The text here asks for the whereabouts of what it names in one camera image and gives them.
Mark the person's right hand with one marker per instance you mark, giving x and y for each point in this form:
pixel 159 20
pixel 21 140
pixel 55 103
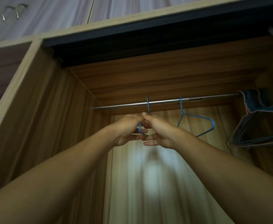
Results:
pixel 166 135

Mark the person's left hand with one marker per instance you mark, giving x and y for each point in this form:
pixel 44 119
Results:
pixel 129 128

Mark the wooden wardrobe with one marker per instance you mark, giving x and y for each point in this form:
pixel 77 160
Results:
pixel 45 114

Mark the person's left forearm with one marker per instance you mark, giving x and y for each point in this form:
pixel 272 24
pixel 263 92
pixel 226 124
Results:
pixel 57 179

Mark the person's right forearm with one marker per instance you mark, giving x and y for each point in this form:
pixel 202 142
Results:
pixel 220 174

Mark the bunch of grey hangers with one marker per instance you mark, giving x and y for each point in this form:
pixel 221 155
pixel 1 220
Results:
pixel 253 100

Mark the metal wardrobe rail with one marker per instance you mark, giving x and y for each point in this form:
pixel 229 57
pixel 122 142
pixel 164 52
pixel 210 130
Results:
pixel 169 101

